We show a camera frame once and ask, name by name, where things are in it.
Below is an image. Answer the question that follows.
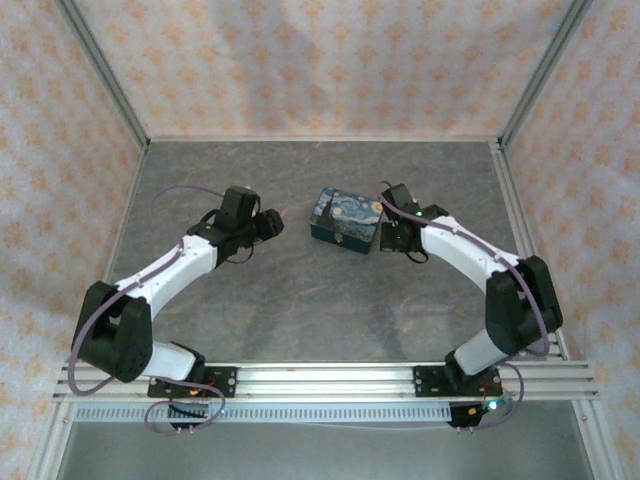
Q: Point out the wide aluminium mounting rail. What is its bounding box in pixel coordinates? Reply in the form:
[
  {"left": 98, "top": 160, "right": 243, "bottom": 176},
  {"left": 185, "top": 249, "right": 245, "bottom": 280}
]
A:
[{"left": 52, "top": 360, "right": 600, "bottom": 403}]

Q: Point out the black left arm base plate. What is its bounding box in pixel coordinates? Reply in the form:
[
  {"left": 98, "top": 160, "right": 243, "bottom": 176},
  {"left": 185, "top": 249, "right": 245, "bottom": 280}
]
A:
[{"left": 147, "top": 366, "right": 239, "bottom": 400}]

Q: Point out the thin aluminium wall strip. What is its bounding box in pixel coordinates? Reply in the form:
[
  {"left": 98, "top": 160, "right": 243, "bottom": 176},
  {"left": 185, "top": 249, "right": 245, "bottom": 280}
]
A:
[{"left": 147, "top": 134, "right": 501, "bottom": 144}]

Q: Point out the starry night painted box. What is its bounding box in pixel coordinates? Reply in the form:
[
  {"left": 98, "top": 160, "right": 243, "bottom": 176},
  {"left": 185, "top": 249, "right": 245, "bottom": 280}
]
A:
[{"left": 309, "top": 186, "right": 386, "bottom": 255}]

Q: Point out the grey metal sheet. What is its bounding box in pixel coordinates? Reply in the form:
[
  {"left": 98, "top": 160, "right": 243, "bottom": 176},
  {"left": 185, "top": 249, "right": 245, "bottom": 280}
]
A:
[{"left": 57, "top": 422, "right": 599, "bottom": 480}]

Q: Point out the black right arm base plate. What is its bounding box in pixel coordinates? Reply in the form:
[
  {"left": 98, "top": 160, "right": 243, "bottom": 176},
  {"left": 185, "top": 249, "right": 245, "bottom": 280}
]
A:
[{"left": 413, "top": 364, "right": 501, "bottom": 400}]

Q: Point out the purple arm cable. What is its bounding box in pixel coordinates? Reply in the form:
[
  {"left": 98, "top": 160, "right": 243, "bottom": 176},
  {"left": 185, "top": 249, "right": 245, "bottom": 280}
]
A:
[
  {"left": 377, "top": 180, "right": 551, "bottom": 431},
  {"left": 67, "top": 183, "right": 227, "bottom": 437}
]

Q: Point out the grey slotted cable duct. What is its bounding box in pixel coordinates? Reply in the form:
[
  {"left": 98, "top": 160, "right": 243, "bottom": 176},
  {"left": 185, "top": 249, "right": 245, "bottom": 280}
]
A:
[{"left": 74, "top": 402, "right": 454, "bottom": 424}]

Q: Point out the triple aluminium side rail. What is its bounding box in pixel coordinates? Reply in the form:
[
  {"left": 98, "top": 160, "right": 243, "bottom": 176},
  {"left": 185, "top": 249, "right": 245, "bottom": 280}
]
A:
[{"left": 491, "top": 141, "right": 571, "bottom": 362}]

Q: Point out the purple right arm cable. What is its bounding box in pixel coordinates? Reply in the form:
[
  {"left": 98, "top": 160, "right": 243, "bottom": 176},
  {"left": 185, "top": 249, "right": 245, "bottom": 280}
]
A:
[{"left": 377, "top": 180, "right": 551, "bottom": 431}]

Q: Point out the aluminium frame post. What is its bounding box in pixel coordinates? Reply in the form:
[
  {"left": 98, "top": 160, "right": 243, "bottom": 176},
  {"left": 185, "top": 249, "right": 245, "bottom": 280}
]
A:
[
  {"left": 498, "top": 0, "right": 600, "bottom": 149},
  {"left": 53, "top": 0, "right": 151, "bottom": 150}
]

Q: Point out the thin aluminium side strip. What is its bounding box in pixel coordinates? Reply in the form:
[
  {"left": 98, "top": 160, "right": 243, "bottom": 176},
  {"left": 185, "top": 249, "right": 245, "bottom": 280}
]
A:
[{"left": 78, "top": 144, "right": 150, "bottom": 364}]

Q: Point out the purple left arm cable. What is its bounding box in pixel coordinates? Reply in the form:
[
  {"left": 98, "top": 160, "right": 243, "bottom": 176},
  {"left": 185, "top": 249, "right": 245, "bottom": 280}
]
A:
[{"left": 67, "top": 183, "right": 227, "bottom": 437}]

